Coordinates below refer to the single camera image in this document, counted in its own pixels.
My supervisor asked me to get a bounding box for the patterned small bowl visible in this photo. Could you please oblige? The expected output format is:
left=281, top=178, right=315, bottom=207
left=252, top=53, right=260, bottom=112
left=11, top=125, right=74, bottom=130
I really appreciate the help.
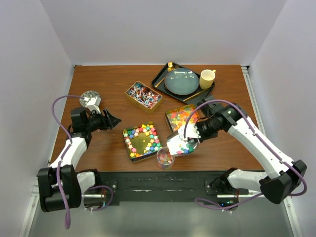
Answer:
left=79, top=90, right=101, bottom=108

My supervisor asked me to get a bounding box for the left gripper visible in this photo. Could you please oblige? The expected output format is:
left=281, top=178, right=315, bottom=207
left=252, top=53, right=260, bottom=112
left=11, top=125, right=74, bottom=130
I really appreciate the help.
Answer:
left=85, top=108, right=120, bottom=132

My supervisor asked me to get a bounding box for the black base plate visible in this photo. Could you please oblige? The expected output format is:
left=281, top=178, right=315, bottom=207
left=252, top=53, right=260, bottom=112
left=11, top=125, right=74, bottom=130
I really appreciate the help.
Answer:
left=85, top=171, right=249, bottom=207

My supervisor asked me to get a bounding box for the tin of lollipops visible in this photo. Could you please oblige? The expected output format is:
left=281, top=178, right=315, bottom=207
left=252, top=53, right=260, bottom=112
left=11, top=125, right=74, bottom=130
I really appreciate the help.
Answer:
left=125, top=81, right=162, bottom=114

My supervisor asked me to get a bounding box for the purple cable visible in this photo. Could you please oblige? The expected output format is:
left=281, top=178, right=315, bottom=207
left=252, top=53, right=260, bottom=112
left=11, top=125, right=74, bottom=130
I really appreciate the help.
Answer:
left=183, top=99, right=308, bottom=210
left=51, top=95, right=115, bottom=230

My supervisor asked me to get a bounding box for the gold chopstick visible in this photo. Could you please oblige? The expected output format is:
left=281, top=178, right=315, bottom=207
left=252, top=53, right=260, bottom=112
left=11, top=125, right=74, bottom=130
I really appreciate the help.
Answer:
left=183, top=90, right=207, bottom=102

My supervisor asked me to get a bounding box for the clear glass jar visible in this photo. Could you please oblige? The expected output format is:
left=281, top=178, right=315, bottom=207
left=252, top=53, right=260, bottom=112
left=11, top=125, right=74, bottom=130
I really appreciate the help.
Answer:
left=157, top=147, right=175, bottom=170

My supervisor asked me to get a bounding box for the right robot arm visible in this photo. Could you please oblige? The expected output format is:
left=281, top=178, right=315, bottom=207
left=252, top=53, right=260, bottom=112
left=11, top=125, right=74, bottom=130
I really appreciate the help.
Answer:
left=197, top=100, right=307, bottom=204

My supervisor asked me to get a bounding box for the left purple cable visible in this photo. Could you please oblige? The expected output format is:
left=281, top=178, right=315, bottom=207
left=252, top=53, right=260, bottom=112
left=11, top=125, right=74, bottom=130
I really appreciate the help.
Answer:
left=51, top=95, right=115, bottom=230

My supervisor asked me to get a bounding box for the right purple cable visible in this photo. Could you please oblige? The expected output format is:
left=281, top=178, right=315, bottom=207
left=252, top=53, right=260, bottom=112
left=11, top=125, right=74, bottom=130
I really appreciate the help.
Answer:
left=183, top=99, right=308, bottom=210

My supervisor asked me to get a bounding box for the gold spoon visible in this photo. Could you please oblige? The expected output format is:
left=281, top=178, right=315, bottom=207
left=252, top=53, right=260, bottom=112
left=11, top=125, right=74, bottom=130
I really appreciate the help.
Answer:
left=167, top=62, right=173, bottom=72

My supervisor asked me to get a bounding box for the metal scoop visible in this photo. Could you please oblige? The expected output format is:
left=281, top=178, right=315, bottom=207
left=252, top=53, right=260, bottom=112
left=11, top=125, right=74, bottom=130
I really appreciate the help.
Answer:
left=166, top=131, right=199, bottom=157

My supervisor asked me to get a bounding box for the yellow cup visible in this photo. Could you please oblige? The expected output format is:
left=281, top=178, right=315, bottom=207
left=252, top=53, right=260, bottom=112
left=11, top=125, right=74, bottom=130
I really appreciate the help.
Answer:
left=199, top=70, right=216, bottom=90

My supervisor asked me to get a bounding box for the blue-grey plate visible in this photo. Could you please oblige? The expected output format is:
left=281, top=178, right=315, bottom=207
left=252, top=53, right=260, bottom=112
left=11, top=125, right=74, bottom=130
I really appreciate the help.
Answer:
left=164, top=68, right=199, bottom=95

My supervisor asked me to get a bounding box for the black tray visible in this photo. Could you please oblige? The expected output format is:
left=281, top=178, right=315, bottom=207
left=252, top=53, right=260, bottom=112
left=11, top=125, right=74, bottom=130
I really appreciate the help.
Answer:
left=151, top=62, right=215, bottom=105

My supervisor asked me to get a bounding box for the tin of gummy candies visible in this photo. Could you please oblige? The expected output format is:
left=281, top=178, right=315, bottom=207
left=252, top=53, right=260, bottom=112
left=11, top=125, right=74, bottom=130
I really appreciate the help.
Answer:
left=165, top=104, right=196, bottom=132

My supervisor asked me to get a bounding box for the tin of star candies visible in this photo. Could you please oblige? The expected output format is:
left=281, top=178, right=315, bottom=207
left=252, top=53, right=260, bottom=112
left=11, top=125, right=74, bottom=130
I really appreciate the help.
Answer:
left=122, top=121, right=162, bottom=163

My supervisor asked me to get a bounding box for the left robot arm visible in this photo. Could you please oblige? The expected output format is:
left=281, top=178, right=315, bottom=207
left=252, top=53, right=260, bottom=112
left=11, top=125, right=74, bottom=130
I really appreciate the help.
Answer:
left=37, top=107, right=121, bottom=212

